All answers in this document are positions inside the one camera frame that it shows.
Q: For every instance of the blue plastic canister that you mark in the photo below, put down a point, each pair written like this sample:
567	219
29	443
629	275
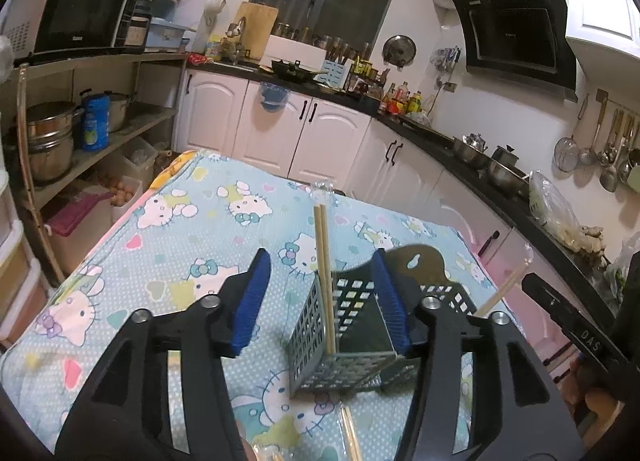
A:
95	123

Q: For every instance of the ginger roots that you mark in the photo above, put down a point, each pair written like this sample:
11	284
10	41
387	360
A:
592	238

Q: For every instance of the black microwave oven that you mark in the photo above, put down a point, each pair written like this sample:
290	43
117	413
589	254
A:
75	11

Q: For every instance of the small steel pot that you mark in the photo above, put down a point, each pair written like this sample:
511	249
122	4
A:
119	111

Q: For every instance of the black wok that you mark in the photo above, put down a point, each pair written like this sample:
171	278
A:
295	72

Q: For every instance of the black range hood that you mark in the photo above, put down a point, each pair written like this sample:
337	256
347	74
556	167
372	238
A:
515	36

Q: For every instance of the cartoon cat printed blanket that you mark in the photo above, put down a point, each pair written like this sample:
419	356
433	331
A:
175	251

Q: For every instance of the white plastic drawer tower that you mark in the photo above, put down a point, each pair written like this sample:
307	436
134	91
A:
15	251

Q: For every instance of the grey plastic utensil basket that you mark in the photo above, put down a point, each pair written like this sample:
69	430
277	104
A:
434	268

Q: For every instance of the clear storage box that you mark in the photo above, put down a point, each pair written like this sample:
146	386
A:
140	161

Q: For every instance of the white hanging bowl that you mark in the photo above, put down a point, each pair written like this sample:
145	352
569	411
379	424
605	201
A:
215	6

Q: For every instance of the hanging small kitchen tools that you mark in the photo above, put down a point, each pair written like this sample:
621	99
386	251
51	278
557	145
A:
447	61

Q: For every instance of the row of hanging steel utensils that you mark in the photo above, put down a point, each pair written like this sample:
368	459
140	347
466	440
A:
609	176

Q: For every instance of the person's right hand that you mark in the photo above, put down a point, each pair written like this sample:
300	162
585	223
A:
592	398

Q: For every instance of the pink lidded storage box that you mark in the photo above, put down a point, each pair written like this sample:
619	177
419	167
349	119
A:
75	221

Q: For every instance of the white wall cabinet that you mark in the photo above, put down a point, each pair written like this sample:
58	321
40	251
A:
600	6

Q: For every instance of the steel kitchen faucet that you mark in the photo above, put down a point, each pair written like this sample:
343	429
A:
239	28

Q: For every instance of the wooden cutting board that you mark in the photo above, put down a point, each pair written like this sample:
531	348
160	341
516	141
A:
255	26

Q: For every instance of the large steel stockpot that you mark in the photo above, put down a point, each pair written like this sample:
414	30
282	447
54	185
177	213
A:
50	141

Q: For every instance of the steel mesh strainer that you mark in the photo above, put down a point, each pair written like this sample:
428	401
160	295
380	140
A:
567	156

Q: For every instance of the clear plastic bag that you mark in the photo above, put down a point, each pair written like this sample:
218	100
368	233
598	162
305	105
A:
550	206

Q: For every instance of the steel pot with black lid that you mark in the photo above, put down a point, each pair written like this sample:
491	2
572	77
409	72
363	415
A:
506	157

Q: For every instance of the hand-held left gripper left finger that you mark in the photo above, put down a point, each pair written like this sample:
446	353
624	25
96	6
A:
250	301

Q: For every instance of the red snack packet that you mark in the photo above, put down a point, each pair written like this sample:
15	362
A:
199	59

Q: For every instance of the steel pot lid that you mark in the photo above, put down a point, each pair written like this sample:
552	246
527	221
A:
400	51

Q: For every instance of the blue hanging plastic bag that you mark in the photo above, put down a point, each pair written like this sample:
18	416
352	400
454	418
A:
274	96

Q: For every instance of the wall power outlet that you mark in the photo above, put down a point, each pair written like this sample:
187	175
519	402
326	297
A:
450	87

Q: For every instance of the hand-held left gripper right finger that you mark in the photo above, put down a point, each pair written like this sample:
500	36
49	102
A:
392	306

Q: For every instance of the bag of green vegetables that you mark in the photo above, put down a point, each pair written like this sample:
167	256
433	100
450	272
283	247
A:
617	271

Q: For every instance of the row of spice jars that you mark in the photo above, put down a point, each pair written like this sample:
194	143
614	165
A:
330	43

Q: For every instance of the plastic-wrapped wooden chopsticks pair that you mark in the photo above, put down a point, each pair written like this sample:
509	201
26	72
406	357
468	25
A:
351	436
320	241
505	287

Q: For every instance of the steel kettle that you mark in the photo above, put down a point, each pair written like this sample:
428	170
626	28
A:
475	142

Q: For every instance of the light blue chopstick holder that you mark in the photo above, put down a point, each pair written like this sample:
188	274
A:
335	75

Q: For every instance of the light blue plastic tub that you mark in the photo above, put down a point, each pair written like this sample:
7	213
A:
167	33

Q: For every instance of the clear box of eggs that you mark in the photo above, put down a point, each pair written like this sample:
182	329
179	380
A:
120	191

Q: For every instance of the row of sauce bottles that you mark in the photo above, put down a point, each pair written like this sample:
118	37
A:
400	101

